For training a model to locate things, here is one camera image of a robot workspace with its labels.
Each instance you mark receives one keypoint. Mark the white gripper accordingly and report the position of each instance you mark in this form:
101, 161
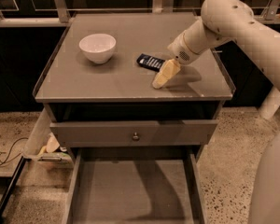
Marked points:
179, 51

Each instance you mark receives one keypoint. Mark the blue rxbar blueberry wrapper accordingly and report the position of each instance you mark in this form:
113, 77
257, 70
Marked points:
150, 62

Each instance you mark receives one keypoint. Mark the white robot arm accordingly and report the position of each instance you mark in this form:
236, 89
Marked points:
220, 22

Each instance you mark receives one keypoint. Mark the grey top drawer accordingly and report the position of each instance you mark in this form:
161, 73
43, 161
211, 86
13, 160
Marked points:
152, 133

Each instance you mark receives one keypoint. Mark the round metal drawer knob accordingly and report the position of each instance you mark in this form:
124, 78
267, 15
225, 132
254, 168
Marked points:
136, 137

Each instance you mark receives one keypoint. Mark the grey drawer cabinet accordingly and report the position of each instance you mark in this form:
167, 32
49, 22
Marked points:
72, 88

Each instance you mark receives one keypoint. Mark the grey open middle drawer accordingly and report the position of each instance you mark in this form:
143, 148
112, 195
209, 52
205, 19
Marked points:
135, 185

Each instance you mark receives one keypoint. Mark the white ceramic bowl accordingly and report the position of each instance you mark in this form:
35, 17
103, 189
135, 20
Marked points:
98, 48

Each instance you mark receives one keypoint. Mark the white table leg post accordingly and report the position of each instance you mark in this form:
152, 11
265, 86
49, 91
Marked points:
270, 104

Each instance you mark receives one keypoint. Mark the metal window frame rail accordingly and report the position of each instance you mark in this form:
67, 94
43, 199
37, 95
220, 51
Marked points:
84, 6

